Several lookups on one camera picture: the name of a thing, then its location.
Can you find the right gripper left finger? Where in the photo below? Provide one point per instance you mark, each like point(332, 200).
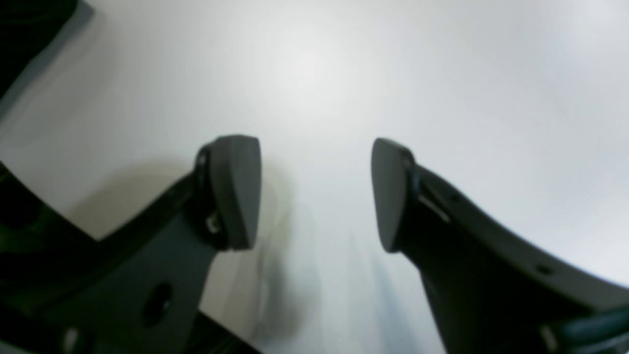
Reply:
point(138, 290)

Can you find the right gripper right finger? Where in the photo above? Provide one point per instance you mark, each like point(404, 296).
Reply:
point(489, 291)

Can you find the black t-shirt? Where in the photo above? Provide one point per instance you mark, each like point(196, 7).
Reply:
point(26, 28)

